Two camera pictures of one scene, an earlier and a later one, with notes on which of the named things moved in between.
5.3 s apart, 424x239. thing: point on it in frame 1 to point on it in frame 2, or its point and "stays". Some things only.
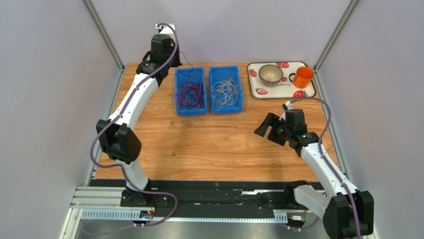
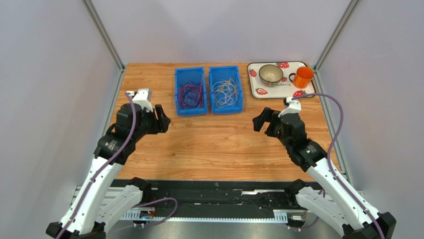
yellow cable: [229, 85] stays
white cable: [225, 92] stays
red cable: [191, 96] stays
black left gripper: [172, 45] to [160, 125]
